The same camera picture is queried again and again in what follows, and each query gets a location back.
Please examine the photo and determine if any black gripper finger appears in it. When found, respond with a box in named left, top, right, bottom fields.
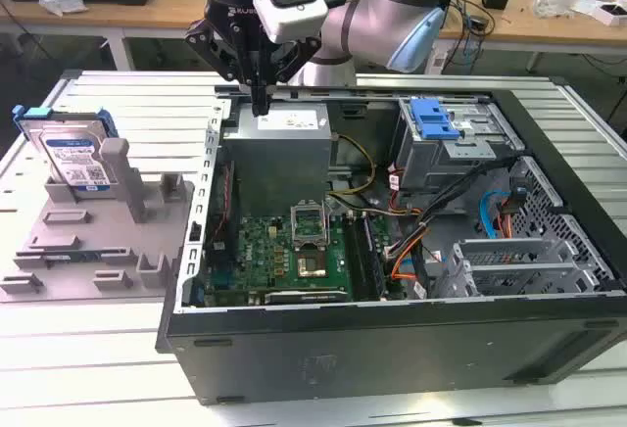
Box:
left=259, top=37, right=323, bottom=118
left=184, top=19, right=262, bottom=118

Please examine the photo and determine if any hard disk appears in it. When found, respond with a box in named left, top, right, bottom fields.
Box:
left=12, top=105, right=121, bottom=198

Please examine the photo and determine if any blue data wire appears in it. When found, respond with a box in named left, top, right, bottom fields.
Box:
left=479, top=174, right=529, bottom=240

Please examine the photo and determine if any grey metal disk bay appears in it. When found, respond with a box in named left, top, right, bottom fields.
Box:
left=433, top=238, right=616, bottom=301

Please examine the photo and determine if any grey power supply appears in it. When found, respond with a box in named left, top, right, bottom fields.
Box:
left=222, top=102, right=339, bottom=203

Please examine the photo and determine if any blue plastic drive latch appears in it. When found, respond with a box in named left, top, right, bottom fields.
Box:
left=410, top=98, right=461, bottom=142

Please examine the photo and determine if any crumpled white paper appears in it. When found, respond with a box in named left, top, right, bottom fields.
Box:
left=37, top=0, right=89, bottom=18

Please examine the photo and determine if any grey metal drive cage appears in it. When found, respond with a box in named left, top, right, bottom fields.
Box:
left=394, top=97, right=523, bottom=193

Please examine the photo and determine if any metal socket cover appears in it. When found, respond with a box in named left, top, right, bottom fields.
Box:
left=290, top=199, right=328, bottom=251

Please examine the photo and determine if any green motherboard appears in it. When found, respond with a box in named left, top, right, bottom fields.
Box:
left=203, top=211, right=408, bottom=301

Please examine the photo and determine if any CPU socket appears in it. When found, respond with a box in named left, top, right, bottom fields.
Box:
left=293, top=248, right=332, bottom=281

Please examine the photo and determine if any black RAM slot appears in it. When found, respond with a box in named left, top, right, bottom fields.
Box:
left=341, top=213, right=366, bottom=301

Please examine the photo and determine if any RAM stick in slot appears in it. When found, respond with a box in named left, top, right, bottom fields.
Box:
left=362, top=213, right=391, bottom=299

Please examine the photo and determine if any grey parts rack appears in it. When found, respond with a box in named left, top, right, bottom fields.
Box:
left=0, top=137, right=197, bottom=304

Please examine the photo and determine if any black graphics card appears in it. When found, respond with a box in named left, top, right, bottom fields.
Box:
left=264, top=289, right=349, bottom=307

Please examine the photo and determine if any clear plastic bag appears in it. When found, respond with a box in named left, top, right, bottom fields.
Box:
left=533, top=0, right=574, bottom=20

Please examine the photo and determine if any black PC case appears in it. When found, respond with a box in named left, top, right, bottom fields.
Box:
left=155, top=76, right=627, bottom=406

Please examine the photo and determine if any white box with phone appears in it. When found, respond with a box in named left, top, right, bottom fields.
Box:
left=592, top=0, right=627, bottom=26

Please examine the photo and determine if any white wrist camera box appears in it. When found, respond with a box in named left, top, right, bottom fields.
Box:
left=252, top=0, right=328, bottom=45

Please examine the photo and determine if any wooden desk white frame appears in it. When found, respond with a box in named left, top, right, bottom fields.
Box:
left=438, top=0, right=627, bottom=73
left=0, top=0, right=212, bottom=71

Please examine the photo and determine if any yellow wire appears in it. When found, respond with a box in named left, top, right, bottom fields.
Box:
left=326, top=133, right=378, bottom=198

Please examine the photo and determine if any thick black cable bundle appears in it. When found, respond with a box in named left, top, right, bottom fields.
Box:
left=410, top=155, right=523, bottom=301

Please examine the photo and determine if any orange wire bundle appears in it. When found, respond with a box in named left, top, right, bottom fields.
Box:
left=384, top=228, right=432, bottom=284

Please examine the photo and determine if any orange power wire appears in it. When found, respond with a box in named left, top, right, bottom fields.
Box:
left=497, top=201, right=514, bottom=240

